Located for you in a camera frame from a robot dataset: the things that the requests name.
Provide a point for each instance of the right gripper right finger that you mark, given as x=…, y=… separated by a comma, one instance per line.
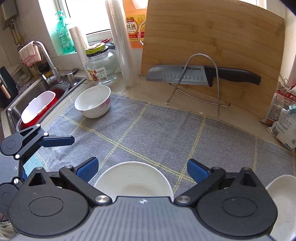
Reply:
x=207, y=180

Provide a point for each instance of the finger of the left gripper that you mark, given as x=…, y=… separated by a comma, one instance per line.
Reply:
x=56, y=141

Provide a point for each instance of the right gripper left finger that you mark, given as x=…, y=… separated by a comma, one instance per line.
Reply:
x=77, y=178

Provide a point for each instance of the white bowl wide rim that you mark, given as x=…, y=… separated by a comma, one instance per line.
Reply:
x=134, y=179

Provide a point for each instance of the small white bowl pink flowers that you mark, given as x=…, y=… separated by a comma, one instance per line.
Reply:
x=94, y=102

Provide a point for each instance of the steel kitchen sink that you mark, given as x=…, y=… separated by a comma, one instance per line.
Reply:
x=11, y=116

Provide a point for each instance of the metal kitchen faucet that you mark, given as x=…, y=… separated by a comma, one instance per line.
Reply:
x=56, y=77

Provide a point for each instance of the stack of white plates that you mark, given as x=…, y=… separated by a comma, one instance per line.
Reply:
x=282, y=191

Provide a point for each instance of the teal cloth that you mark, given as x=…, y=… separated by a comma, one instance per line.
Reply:
x=34, y=161

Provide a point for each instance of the red white basin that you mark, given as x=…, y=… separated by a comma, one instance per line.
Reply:
x=39, y=106

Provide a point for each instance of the grey checked dish mat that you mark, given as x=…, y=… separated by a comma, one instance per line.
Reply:
x=164, y=137

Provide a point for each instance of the pink white dish cloth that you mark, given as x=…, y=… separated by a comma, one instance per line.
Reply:
x=30, y=54

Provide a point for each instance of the glass jar green lid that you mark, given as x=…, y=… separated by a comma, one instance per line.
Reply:
x=101, y=64

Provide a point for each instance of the green dish soap bottle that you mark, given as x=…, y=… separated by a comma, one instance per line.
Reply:
x=64, y=34

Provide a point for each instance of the white plastic bag roll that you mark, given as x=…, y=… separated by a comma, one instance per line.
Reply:
x=80, y=44

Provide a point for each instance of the red white food bag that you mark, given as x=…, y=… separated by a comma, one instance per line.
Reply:
x=282, y=98

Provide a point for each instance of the bamboo cutting board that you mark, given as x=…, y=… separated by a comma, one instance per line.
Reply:
x=231, y=34

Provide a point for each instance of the clear plastic wrap roll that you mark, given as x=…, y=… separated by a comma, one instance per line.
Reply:
x=123, y=49

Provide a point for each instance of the orange cooking wine jug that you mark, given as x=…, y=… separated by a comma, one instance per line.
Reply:
x=135, y=17

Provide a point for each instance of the kitchen knife black handle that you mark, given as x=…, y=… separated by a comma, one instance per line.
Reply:
x=199, y=75

